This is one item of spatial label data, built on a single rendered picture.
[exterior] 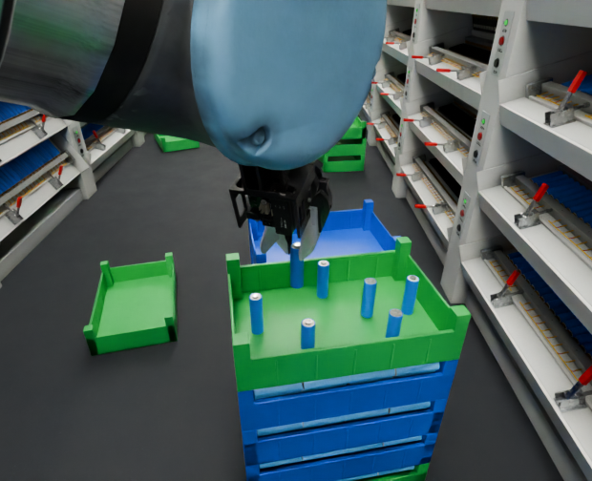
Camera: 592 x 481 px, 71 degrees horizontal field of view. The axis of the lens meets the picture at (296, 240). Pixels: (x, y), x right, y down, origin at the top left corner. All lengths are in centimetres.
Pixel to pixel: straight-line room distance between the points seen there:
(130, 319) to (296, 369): 74
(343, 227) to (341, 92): 88
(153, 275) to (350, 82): 121
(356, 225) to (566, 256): 45
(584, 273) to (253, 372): 56
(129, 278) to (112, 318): 17
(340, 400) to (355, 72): 50
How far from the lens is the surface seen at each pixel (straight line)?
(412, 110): 171
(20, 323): 133
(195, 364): 105
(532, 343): 97
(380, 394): 62
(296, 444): 66
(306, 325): 54
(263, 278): 68
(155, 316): 119
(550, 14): 94
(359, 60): 17
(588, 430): 86
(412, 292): 64
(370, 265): 72
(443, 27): 169
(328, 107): 16
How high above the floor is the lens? 75
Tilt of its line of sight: 31 degrees down
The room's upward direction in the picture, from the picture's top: straight up
